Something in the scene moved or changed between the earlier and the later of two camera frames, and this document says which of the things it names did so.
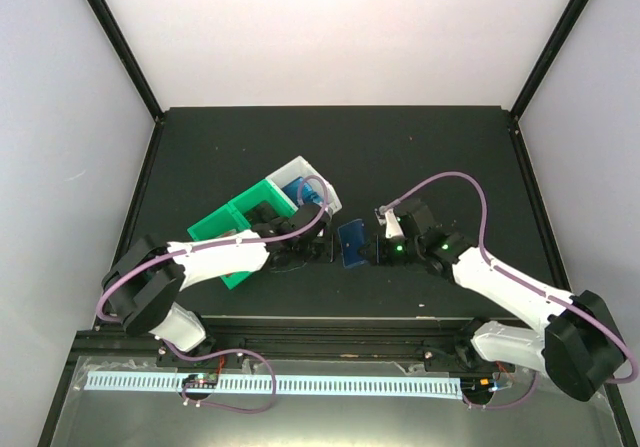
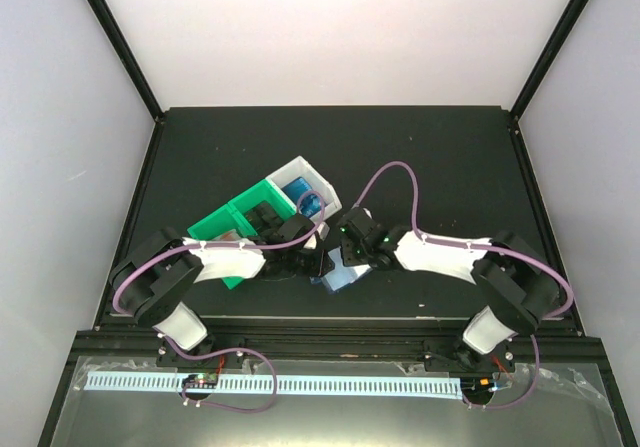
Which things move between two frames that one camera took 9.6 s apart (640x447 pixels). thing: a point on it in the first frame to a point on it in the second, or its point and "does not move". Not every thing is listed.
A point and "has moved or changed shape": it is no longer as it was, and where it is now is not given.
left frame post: (120, 39) does not move
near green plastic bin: (220, 222) does not move
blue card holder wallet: (352, 237) has moved or changed shape
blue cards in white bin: (308, 195) does not move
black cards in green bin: (261, 213) does not move
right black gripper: (379, 256) to (348, 257)
